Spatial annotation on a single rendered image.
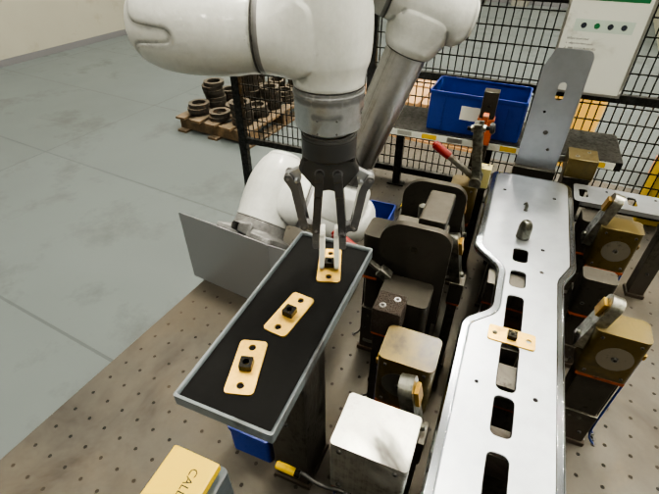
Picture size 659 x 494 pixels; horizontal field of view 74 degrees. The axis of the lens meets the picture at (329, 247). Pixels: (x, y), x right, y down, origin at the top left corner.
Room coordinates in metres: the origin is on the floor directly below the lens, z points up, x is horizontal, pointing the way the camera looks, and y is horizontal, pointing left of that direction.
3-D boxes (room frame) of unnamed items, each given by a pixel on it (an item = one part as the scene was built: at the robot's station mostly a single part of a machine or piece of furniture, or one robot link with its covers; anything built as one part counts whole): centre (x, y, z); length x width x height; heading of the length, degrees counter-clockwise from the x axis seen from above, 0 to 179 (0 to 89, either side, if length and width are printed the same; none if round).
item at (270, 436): (0.45, 0.06, 1.16); 0.37 x 0.14 x 0.02; 158
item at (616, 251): (0.83, -0.70, 0.87); 0.12 x 0.07 x 0.35; 68
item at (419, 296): (0.58, -0.13, 0.89); 0.12 x 0.07 x 0.38; 68
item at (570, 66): (1.20, -0.63, 1.17); 0.12 x 0.01 x 0.34; 68
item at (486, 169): (1.09, -0.43, 0.88); 0.04 x 0.04 x 0.37; 68
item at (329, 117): (0.55, 0.00, 1.43); 0.09 x 0.09 x 0.06
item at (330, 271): (0.55, 0.00, 1.17); 0.08 x 0.04 x 0.01; 177
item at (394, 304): (0.53, -0.10, 0.90); 0.05 x 0.05 x 0.40; 68
